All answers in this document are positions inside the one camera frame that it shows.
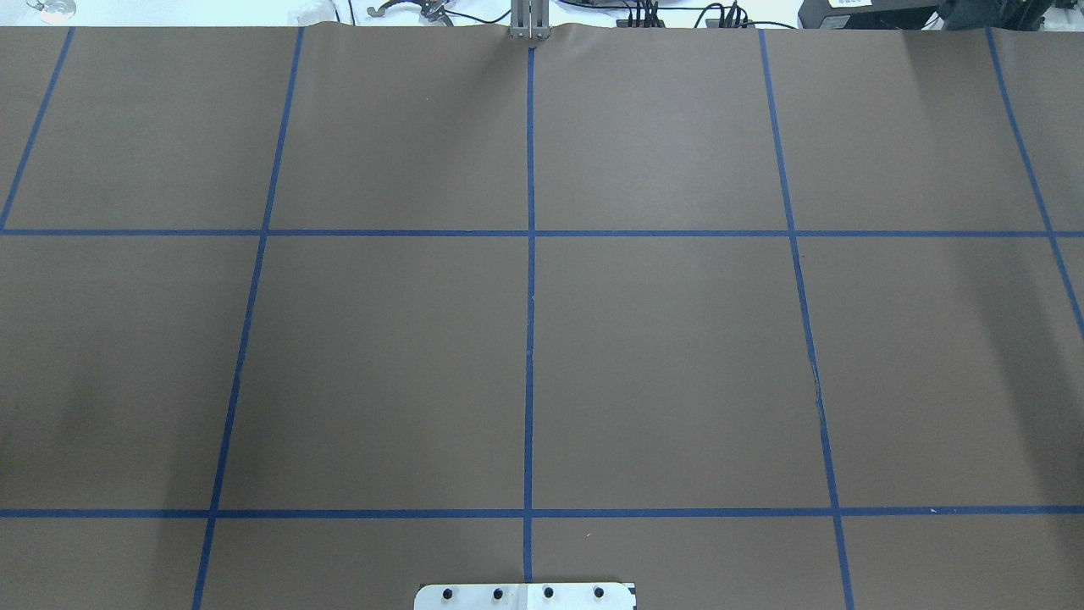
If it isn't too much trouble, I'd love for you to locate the black device on desk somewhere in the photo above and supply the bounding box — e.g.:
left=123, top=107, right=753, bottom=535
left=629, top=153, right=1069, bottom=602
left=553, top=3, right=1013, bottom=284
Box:
left=798, top=1, right=942, bottom=31

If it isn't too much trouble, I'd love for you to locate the aluminium profile post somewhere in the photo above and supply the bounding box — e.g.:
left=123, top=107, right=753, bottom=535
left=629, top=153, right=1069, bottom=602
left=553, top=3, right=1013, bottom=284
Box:
left=509, top=0, right=552, bottom=40

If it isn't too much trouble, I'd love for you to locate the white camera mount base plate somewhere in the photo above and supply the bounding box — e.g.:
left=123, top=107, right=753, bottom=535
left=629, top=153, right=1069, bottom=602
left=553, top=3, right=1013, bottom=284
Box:
left=413, top=582, right=638, bottom=609

